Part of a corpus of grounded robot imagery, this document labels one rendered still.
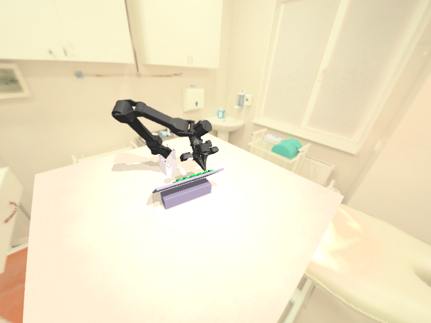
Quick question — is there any lavender switch panel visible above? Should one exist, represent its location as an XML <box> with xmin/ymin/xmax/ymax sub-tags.
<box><xmin>152</xmin><ymin>168</ymin><xmax>224</xmax><ymax>210</ymax></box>

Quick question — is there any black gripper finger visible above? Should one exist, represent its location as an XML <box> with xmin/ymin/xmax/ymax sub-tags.
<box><xmin>193</xmin><ymin>156</ymin><xmax>205</xmax><ymax>171</ymax></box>
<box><xmin>202</xmin><ymin>154</ymin><xmax>209</xmax><ymax>170</ymax></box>

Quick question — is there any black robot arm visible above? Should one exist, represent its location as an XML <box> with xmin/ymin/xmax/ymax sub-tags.
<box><xmin>112</xmin><ymin>99</ymin><xmax>212</xmax><ymax>159</ymax></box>

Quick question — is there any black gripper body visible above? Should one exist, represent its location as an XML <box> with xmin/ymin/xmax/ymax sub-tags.
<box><xmin>180</xmin><ymin>138</ymin><xmax>219</xmax><ymax>162</ymax></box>

